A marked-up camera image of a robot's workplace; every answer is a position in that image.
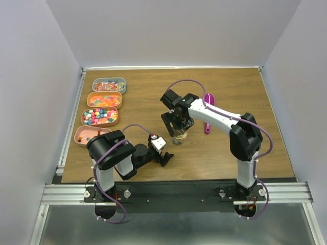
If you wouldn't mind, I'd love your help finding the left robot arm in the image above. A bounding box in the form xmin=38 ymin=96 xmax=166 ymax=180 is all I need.
xmin=86 ymin=130 xmax=174 ymax=202

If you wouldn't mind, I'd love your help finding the grey tray of candy sticks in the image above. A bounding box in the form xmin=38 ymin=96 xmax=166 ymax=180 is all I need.
xmin=92 ymin=78 xmax=127 ymax=94

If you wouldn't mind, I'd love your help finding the pink tray of candies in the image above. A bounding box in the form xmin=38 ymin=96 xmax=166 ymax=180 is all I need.
xmin=81 ymin=107 xmax=119 ymax=127

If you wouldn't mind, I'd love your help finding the white jar lid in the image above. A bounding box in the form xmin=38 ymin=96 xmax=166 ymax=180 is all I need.
xmin=172 ymin=130 xmax=188 ymax=141

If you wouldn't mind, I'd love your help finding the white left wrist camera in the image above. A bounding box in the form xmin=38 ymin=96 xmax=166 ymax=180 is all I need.
xmin=150 ymin=135 xmax=167 ymax=154

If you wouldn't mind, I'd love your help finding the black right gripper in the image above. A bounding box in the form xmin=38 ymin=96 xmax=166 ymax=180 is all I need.
xmin=160 ymin=110 xmax=194 ymax=136

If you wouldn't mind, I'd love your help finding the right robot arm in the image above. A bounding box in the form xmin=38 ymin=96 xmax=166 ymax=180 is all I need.
xmin=160 ymin=89 xmax=263 ymax=200

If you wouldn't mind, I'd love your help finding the clear plastic jar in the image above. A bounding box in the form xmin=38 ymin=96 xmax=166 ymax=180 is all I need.
xmin=171 ymin=137 xmax=186 ymax=145

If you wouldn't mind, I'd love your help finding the orange tray of gummies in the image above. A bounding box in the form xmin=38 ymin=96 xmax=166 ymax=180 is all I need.
xmin=86 ymin=91 xmax=123 ymax=109

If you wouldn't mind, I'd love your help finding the magenta plastic scoop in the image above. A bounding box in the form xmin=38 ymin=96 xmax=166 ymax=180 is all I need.
xmin=204 ymin=93 xmax=215 ymax=134

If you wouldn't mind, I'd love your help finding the pink tray of lollipops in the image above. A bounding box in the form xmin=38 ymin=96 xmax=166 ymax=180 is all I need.
xmin=74 ymin=126 xmax=111 ymax=146

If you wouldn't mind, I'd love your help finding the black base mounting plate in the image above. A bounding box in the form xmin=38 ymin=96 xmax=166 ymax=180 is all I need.
xmin=83 ymin=180 xmax=266 ymax=213

